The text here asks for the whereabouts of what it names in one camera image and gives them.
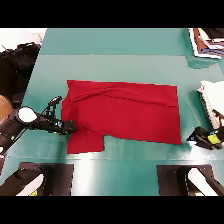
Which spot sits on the black garment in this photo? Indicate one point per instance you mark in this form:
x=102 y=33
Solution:
x=16 y=70
x=215 y=32

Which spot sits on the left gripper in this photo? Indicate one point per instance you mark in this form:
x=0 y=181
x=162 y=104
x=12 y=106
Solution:
x=65 y=127

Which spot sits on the brown garment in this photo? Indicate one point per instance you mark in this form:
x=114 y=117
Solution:
x=201 y=41

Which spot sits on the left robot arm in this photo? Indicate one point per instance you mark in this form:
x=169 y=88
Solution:
x=20 y=121

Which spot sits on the red T-shirt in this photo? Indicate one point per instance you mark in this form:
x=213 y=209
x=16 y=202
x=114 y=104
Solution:
x=126 y=113

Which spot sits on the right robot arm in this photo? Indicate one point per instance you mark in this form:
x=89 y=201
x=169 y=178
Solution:
x=200 y=180

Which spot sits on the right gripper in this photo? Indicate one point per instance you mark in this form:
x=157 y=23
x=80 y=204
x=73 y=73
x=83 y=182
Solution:
x=201 y=138

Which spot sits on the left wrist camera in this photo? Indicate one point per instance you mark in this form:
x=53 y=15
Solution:
x=54 y=101

